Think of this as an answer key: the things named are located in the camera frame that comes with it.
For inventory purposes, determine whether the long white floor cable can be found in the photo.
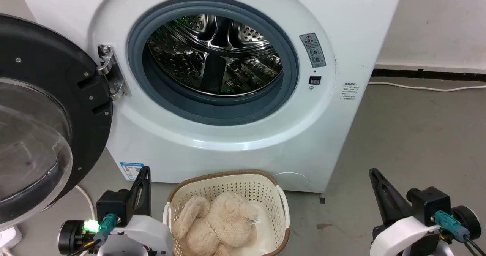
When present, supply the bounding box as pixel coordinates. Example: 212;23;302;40
368;81;486;92

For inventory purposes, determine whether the beige plush toy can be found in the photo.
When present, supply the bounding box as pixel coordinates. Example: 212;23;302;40
172;192;261;256

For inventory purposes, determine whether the black wall baseboard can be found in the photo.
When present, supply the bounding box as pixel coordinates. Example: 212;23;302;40
371;68;486;82

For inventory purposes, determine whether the white power strip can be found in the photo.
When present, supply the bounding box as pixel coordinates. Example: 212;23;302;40
0;226;22;256

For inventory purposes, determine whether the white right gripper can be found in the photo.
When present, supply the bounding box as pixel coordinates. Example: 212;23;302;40
369;168;445;256

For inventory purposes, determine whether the cream perforated laundry basket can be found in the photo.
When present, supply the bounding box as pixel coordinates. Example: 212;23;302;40
163;169;290;256

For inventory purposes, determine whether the steel washer drum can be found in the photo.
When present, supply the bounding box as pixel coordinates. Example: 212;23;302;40
147;14;284;96

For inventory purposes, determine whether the blue energy label sticker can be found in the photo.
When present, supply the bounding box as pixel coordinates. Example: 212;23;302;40
120;162;145;182

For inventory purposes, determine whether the metal door hinge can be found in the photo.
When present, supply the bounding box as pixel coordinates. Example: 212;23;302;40
97;45;131;101

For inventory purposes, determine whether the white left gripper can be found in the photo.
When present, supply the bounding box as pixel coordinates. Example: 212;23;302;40
97;166;174;256

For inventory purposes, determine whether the teal-plug left gripper cable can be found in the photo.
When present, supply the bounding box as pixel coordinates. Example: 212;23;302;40
68;213;117;256

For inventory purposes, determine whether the short white power cord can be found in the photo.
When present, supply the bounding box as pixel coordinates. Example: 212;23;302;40
75;185;96;220

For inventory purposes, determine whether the teal-plug gripper cable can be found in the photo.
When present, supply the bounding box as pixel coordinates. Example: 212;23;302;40
68;213;117;256
434;210;486;256

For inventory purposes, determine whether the black round washer door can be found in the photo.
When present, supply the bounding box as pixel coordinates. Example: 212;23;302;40
0;14;114;231

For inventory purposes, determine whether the teal-plug right gripper cable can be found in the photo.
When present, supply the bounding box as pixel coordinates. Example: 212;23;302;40
434;210;486;256

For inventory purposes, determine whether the grey warning sticker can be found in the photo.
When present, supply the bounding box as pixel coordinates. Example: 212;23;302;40
299;33;327;68

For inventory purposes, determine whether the grey rubber door gasket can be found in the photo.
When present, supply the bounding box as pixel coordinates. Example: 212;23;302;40
127;0;300;126

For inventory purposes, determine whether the white front-load washing machine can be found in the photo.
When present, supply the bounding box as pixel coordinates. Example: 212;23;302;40
15;0;406;193

